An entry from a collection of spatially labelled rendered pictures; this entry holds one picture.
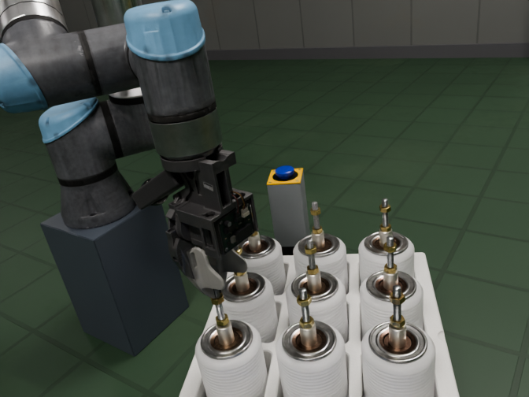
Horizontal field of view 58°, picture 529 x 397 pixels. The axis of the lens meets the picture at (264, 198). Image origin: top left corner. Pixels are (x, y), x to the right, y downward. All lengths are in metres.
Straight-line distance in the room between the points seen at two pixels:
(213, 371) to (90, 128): 0.50
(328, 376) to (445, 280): 0.59
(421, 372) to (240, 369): 0.24
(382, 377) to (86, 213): 0.63
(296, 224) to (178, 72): 0.59
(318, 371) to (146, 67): 0.43
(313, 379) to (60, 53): 0.50
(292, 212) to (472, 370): 0.45
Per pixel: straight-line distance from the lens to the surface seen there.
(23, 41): 0.60
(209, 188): 0.52
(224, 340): 0.70
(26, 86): 0.58
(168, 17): 0.48
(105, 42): 0.58
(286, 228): 1.02
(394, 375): 0.66
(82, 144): 0.95
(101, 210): 0.99
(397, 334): 0.66
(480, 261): 1.28
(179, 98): 0.49
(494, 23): 3.25
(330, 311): 0.75
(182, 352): 1.09
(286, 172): 0.98
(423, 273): 0.92
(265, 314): 0.79
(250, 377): 0.71
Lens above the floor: 0.73
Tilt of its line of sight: 27 degrees down
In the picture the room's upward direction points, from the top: 9 degrees counter-clockwise
